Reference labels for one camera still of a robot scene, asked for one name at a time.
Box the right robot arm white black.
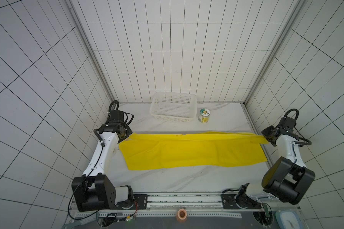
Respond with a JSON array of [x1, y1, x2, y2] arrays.
[[261, 108, 315, 205]]

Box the yellow trousers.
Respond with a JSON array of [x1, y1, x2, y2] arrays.
[[119, 131, 268, 170]]

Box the small circuit board with cables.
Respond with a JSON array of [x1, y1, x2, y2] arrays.
[[99, 213, 136, 228]]

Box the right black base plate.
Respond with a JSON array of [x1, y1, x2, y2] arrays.
[[221, 193, 262, 210]]

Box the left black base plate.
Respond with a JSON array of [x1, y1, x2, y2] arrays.
[[110, 194, 148, 210]]

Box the white plastic basket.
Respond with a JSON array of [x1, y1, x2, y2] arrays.
[[150, 92, 197, 122]]

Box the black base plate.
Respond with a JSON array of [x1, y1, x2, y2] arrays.
[[110, 194, 148, 210], [221, 193, 262, 210]]

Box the white blue device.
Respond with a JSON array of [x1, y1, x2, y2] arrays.
[[275, 210, 303, 229]]

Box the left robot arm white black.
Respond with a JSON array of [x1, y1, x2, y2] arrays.
[[71, 100, 134, 212]]

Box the small jar yellow label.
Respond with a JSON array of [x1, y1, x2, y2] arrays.
[[198, 108, 210, 123]]

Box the aluminium mounting rail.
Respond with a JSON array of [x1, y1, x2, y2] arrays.
[[63, 190, 305, 229]]

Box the brown tape roll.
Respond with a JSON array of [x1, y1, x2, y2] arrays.
[[176, 209, 187, 223]]

